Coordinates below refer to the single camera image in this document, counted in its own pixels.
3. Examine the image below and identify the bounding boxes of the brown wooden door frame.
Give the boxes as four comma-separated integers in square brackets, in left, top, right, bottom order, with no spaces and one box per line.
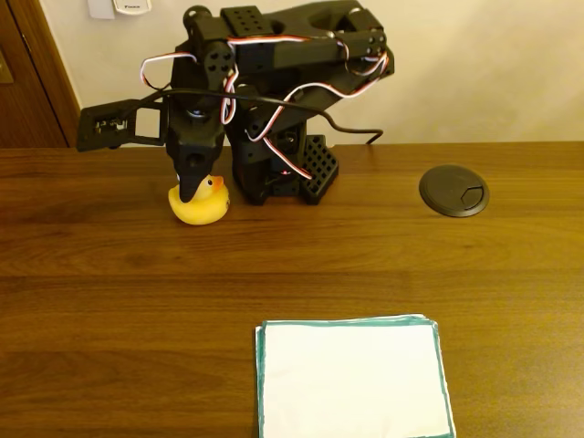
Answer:
[5,0,84,149]

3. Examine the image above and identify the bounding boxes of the white paper with green border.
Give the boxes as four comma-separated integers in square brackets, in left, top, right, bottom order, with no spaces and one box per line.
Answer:
[254,312,458,438]

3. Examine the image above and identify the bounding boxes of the brass door plate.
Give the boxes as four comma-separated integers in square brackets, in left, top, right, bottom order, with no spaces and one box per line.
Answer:
[0,48,16,86]

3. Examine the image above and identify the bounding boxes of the yellow rubber duck toy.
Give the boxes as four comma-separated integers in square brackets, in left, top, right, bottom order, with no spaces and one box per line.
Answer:
[167,173,231,227]

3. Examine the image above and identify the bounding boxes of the black camera cable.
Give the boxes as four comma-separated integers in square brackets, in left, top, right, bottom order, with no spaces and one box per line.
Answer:
[115,87,384,147]

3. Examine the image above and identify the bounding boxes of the black camera mount with board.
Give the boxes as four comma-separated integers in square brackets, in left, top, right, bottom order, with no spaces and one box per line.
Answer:
[74,97,170,153]

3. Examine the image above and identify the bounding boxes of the white wall switch plate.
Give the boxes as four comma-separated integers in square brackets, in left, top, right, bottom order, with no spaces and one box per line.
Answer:
[87,0,116,21]

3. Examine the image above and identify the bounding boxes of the black round desk grommet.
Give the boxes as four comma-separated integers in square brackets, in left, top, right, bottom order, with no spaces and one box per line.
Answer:
[418,164,491,219]

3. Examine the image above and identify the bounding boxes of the brown wooden door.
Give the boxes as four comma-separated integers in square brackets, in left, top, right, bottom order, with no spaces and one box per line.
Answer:
[0,0,70,150]

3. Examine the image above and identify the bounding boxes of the white wall controller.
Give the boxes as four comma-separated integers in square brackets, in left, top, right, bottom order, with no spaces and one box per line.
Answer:
[110,0,153,16]

